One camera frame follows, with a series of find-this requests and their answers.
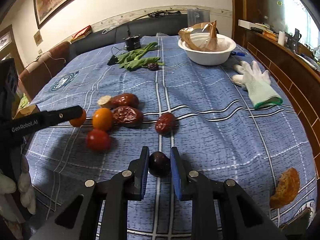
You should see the green cloth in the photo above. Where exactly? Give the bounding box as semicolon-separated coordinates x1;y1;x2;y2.
19;92;31;110

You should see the large wrinkled red date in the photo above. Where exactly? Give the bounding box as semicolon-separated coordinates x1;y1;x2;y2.
112;106;144;127

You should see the wooden glass panel door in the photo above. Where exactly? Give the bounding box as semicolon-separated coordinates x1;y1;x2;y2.
0;24;24;68

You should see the smooth red date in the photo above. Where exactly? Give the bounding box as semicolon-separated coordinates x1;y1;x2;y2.
110;93;140;109

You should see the orange mandarin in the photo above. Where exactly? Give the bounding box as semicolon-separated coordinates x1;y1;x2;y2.
69;109;87;127
92;108;113;132

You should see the person's left hand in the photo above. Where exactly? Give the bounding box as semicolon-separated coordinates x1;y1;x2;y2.
0;154;37;215

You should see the white flat box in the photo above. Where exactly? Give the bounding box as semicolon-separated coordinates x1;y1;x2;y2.
238;19;263;29

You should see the dark purple plum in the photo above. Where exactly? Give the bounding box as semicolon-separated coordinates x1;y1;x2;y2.
148;151;172;178

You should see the green leafy vegetable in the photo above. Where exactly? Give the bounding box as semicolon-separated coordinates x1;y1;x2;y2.
124;56;165;71
117;42;158;64

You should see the clear plastic container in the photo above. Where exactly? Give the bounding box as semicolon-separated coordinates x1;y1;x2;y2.
187;9;210;29

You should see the brown paper bag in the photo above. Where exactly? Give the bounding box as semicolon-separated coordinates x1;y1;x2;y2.
178;21;220;52

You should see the brown armchair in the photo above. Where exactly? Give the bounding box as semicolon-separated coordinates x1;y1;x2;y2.
19;41;72;100

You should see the white work glove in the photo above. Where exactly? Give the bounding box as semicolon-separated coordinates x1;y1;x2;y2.
230;60;284;109

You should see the brown pastry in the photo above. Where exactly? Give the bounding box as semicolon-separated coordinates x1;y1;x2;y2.
269;167;300;209

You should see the black leather sofa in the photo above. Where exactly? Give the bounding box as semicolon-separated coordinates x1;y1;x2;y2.
69;12;190;63

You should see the beige rice cake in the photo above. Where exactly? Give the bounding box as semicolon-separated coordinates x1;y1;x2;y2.
97;95;113;107

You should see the red tomato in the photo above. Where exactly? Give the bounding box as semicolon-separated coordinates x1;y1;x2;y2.
86;129;112;152

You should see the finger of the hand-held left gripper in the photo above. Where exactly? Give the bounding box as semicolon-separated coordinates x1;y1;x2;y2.
37;105;83;128

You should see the red flat box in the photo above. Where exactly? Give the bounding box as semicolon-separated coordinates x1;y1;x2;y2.
70;25;92;43

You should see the black device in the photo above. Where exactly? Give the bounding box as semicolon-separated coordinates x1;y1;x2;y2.
123;25;142;51

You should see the white bowl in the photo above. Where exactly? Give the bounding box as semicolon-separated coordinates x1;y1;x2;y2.
178;33;237;66

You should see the blue checked tablecloth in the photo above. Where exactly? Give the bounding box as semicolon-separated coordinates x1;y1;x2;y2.
21;34;318;240

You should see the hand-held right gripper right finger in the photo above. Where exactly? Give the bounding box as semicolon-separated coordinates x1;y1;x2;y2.
170;147;288;240

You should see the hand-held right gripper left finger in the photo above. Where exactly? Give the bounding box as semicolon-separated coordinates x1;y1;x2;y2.
30;146;150;240

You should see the cardboard box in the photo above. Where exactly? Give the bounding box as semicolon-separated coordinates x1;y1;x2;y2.
12;104;40;119

